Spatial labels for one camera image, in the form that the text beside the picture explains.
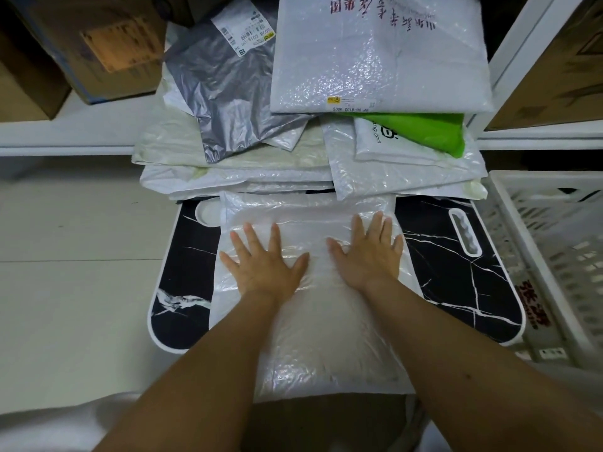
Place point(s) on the black marble lap table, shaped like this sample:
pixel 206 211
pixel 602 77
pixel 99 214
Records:
pixel 447 268

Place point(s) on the pile of white mailers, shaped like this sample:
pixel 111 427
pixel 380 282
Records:
pixel 377 178

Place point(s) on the person's right forearm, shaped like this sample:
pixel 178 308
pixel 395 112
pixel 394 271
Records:
pixel 471 371

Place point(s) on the person's left forearm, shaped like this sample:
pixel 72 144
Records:
pixel 198 381

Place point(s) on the large white bubble mailer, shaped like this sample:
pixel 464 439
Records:
pixel 320 343

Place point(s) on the grey poly mailer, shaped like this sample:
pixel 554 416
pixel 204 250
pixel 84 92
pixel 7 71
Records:
pixel 226 89

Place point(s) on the cardboard box with black print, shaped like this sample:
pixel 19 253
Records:
pixel 556 79

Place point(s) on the plain brown cardboard box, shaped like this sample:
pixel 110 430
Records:
pixel 23 89

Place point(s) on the person's left hand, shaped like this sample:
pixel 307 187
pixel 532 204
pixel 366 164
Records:
pixel 264 275

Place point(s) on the white mailer with red text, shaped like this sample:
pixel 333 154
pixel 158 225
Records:
pixel 377 65

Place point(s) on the person's right hand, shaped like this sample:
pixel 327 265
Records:
pixel 372 258

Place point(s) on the white metal shelf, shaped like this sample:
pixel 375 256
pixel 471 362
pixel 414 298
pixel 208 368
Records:
pixel 70 131

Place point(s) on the white plastic basket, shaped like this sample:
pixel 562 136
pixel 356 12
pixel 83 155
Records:
pixel 556 258

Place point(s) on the green poly mailer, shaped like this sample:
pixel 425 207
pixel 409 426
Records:
pixel 424 129

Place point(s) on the cardboard box with orange label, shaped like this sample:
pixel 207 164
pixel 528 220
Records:
pixel 103 51

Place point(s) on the person's white shorts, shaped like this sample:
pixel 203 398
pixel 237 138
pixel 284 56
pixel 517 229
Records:
pixel 47 428

